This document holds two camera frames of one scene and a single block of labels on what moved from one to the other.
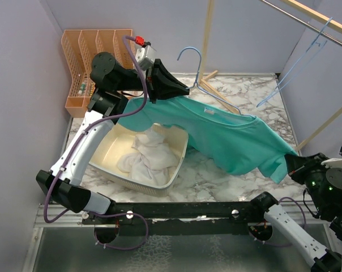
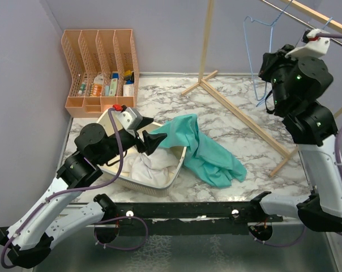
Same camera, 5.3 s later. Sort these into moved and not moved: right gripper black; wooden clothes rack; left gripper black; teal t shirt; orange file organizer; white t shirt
Moved: teal t shirt; left gripper black; right gripper black
Not moved: white t shirt; wooden clothes rack; orange file organizer
